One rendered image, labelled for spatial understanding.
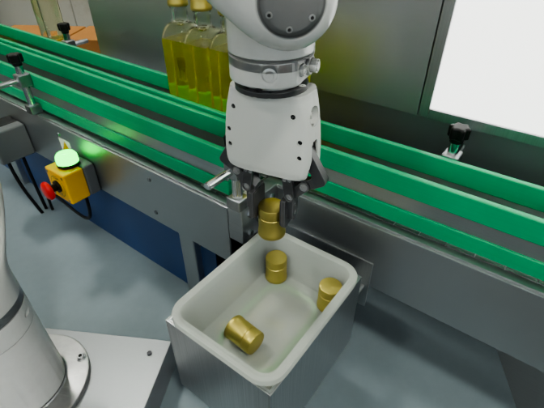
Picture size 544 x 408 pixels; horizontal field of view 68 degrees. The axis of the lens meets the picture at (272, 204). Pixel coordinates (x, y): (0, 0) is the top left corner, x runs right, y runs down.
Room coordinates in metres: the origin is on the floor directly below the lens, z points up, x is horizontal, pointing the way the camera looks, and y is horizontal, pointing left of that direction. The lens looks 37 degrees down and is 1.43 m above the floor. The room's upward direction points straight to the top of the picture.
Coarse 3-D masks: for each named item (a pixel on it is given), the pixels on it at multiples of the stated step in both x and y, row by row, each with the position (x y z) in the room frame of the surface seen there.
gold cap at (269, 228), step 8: (264, 200) 0.41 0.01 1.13; (272, 200) 0.41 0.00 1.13; (280, 200) 0.41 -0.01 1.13; (264, 208) 0.39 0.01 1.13; (272, 208) 0.39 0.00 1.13; (264, 216) 0.39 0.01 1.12; (272, 216) 0.38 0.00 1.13; (264, 224) 0.39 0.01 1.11; (272, 224) 0.38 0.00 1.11; (264, 232) 0.39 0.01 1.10; (272, 232) 0.38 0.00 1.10; (280, 232) 0.39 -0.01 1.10; (272, 240) 0.38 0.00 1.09
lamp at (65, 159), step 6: (66, 150) 0.73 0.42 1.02; (72, 150) 0.73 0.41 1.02; (60, 156) 0.71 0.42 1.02; (66, 156) 0.71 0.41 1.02; (72, 156) 0.71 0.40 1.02; (78, 156) 0.73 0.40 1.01; (60, 162) 0.70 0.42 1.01; (66, 162) 0.70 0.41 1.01; (72, 162) 0.71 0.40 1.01; (78, 162) 0.72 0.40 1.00; (60, 168) 0.70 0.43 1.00; (66, 168) 0.70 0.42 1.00
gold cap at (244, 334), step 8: (232, 320) 0.35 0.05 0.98; (240, 320) 0.35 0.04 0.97; (232, 328) 0.34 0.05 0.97; (240, 328) 0.33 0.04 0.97; (248, 328) 0.33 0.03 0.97; (256, 328) 0.34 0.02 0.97; (232, 336) 0.33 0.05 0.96; (240, 336) 0.32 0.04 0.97; (248, 336) 0.32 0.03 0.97; (256, 336) 0.32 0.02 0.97; (240, 344) 0.32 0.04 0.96; (248, 344) 0.31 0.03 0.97; (256, 344) 0.32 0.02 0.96; (248, 352) 0.31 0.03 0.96
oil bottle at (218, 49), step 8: (216, 32) 0.70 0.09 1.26; (224, 32) 0.68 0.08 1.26; (216, 40) 0.68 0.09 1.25; (224, 40) 0.67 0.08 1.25; (216, 48) 0.68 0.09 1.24; (224, 48) 0.67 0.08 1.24; (216, 56) 0.68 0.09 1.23; (224, 56) 0.67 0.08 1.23; (216, 64) 0.68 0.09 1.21; (224, 64) 0.67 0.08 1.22; (216, 72) 0.68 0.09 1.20; (224, 72) 0.67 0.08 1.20; (216, 80) 0.68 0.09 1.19; (224, 80) 0.67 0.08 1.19; (216, 88) 0.68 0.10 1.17; (224, 88) 0.67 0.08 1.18; (216, 96) 0.68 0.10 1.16; (224, 96) 0.67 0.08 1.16; (216, 104) 0.68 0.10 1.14; (224, 104) 0.67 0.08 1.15; (224, 112) 0.67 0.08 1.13
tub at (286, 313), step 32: (256, 256) 0.46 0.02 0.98; (288, 256) 0.47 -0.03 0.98; (320, 256) 0.44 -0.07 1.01; (192, 288) 0.37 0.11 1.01; (224, 288) 0.40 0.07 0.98; (256, 288) 0.43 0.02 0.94; (288, 288) 0.43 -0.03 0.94; (352, 288) 0.38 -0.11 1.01; (192, 320) 0.35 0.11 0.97; (224, 320) 0.37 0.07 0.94; (256, 320) 0.37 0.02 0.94; (288, 320) 0.37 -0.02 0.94; (320, 320) 0.32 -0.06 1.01; (224, 352) 0.27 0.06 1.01; (256, 352) 0.32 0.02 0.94; (288, 352) 0.32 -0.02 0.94; (256, 384) 0.24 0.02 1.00
